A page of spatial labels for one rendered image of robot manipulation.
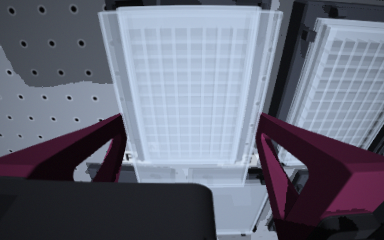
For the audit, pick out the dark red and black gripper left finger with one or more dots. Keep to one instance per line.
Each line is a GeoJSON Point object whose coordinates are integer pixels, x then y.
{"type": "Point", "coordinates": [56, 159]}

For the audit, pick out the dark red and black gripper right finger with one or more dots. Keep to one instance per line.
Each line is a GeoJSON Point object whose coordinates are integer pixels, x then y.
{"type": "Point", "coordinates": [343, 179]}

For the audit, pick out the white rectangular plate lid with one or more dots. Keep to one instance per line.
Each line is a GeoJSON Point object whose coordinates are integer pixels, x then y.
{"type": "Point", "coordinates": [190, 85]}

